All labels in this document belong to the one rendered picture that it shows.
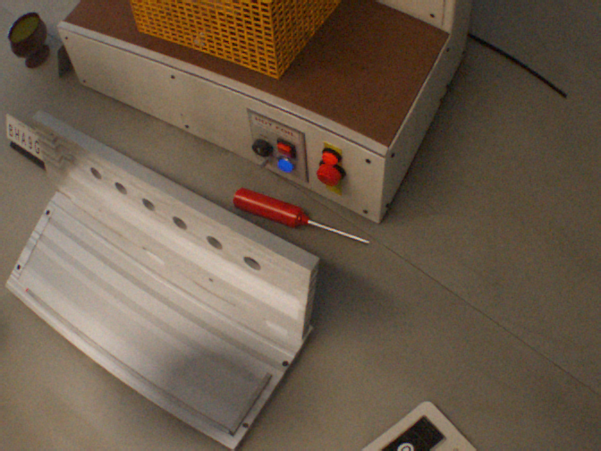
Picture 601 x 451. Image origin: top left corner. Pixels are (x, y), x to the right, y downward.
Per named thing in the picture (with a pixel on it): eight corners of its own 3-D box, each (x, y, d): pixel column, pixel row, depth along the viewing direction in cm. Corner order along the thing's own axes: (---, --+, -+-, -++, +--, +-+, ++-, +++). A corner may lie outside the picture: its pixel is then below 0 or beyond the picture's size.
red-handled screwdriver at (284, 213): (232, 209, 105) (230, 201, 102) (241, 191, 106) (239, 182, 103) (364, 256, 102) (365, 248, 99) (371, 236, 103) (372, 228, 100)
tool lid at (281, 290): (31, 117, 89) (39, 108, 90) (53, 193, 105) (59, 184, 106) (310, 271, 79) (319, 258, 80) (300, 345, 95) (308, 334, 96)
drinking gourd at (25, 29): (32, 39, 122) (19, 10, 112) (62, 39, 121) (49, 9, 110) (13, 73, 119) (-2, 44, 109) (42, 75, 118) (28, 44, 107)
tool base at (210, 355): (10, 290, 102) (2, 283, 98) (66, 184, 108) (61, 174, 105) (236, 450, 92) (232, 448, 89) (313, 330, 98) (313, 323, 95)
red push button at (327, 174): (313, 180, 96) (311, 167, 93) (320, 167, 97) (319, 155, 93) (338, 192, 95) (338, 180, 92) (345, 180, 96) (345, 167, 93)
